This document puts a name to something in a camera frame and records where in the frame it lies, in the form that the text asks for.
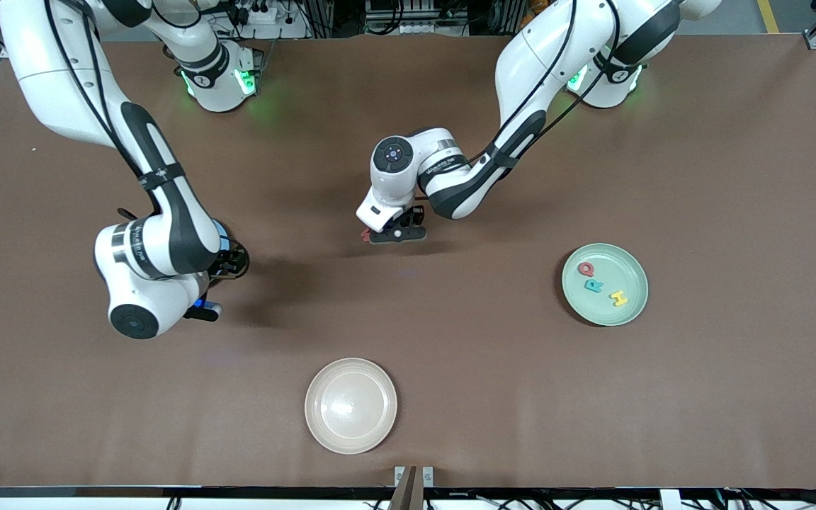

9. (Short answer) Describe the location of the beige plate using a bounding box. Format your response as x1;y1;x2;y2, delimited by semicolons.
305;358;399;455

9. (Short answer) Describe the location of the mint green plate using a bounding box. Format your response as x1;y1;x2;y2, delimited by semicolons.
562;243;650;327

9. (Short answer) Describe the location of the white power strip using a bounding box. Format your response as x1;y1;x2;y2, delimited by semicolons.
237;0;283;26

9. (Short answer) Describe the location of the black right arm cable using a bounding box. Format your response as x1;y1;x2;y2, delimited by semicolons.
43;0;168;186

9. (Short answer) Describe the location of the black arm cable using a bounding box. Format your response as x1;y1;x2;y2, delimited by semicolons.
465;0;623;165
43;0;168;186

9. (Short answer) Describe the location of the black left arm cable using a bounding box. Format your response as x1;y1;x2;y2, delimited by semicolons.
465;0;623;165

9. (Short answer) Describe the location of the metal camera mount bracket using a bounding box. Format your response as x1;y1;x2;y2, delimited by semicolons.
394;465;435;510

